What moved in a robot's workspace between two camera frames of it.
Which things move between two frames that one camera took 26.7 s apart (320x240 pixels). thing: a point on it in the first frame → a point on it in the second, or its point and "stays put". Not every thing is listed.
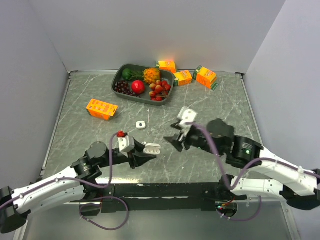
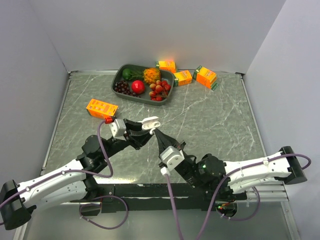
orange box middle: x=184 y=77 stays put
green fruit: x=125 y=74 stays put
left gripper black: x=140 y=159 → x=138 y=137
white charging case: x=152 y=148 → x=150 y=123
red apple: x=138 y=86 stays put
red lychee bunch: x=159 y=90 stays put
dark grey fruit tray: x=149 y=85 stays put
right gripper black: x=175 y=142 → x=165 y=142
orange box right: x=206 y=76 stays put
